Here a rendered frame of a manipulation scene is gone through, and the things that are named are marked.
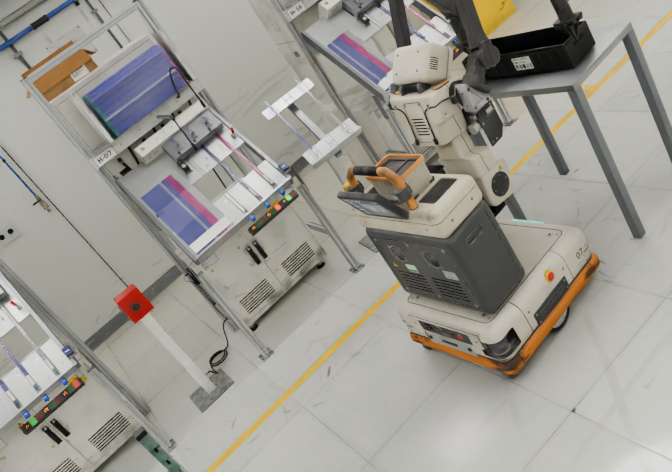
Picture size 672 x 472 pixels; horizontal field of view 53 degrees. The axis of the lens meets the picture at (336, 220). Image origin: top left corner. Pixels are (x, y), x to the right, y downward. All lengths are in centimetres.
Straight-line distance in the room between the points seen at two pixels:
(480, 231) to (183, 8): 365
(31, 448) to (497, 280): 262
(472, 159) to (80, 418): 253
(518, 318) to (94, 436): 246
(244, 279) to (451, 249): 186
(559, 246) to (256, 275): 192
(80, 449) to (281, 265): 151
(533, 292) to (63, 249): 372
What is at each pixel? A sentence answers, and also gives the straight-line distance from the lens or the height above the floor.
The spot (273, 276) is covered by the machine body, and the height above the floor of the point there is 20.
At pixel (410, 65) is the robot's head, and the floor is 119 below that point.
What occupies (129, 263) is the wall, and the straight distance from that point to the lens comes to 559.
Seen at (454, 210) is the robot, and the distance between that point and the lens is 248.
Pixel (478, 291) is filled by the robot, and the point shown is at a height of 43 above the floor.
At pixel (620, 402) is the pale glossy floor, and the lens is 263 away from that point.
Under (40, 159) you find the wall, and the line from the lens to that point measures 539.
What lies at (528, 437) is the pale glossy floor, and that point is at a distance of 266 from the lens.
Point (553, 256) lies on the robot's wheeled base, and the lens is 287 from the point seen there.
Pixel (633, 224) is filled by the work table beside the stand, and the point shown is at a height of 8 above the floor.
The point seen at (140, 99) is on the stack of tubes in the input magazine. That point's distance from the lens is 395.
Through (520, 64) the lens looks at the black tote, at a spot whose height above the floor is 86.
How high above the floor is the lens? 195
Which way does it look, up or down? 24 degrees down
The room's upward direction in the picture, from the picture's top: 35 degrees counter-clockwise
